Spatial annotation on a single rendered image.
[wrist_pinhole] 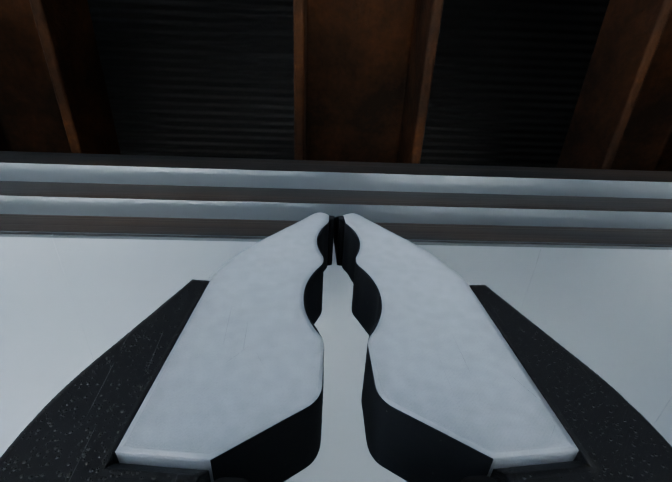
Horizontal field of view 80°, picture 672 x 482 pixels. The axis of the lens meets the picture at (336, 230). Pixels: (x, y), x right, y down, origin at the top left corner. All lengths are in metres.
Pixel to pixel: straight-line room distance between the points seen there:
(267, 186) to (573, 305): 0.12
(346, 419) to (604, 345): 0.11
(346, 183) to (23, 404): 0.16
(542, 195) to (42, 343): 0.20
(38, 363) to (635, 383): 0.24
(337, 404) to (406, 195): 0.09
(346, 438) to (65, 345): 0.12
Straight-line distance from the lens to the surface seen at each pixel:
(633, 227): 0.19
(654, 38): 0.31
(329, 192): 0.15
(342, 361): 0.17
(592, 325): 0.19
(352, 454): 0.22
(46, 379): 0.20
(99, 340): 0.18
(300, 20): 0.24
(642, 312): 0.19
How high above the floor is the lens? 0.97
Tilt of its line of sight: 61 degrees down
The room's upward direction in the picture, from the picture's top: 176 degrees clockwise
